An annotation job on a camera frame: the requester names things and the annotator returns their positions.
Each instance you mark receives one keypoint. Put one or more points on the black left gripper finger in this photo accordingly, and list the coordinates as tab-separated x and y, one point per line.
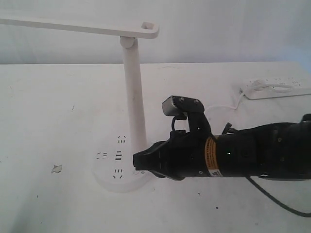
153	158

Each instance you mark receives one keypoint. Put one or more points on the white plug in strip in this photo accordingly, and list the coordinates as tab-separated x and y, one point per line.
257	85

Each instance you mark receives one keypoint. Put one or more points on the white desk lamp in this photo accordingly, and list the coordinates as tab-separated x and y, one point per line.
117	175

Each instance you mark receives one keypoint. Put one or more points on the small torn paper scrap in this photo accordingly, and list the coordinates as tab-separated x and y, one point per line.
56	169

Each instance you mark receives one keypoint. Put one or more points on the white power strip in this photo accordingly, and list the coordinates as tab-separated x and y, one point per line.
278	87

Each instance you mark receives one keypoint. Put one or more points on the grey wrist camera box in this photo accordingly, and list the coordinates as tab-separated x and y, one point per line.
179	105

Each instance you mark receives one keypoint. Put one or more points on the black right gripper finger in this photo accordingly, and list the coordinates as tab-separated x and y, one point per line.
160	173

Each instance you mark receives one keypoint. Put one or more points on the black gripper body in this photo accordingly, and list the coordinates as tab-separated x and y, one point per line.
191	148

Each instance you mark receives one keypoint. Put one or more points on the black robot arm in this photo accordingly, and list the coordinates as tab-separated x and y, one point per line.
277	151

